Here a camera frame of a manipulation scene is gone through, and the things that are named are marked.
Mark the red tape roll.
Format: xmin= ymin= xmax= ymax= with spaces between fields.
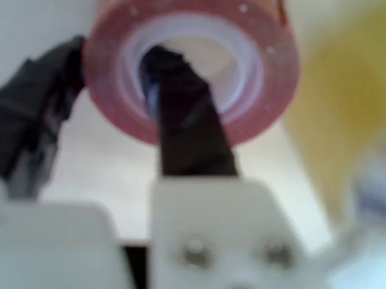
xmin=74 ymin=0 xmax=309 ymax=160

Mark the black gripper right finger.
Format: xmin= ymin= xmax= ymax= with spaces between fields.
xmin=121 ymin=43 xmax=327 ymax=289

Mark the large yellow tape roll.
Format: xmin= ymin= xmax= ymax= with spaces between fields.
xmin=272 ymin=0 xmax=386 ymax=238

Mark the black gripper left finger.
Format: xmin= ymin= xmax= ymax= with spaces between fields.
xmin=0 ymin=28 xmax=89 ymax=206

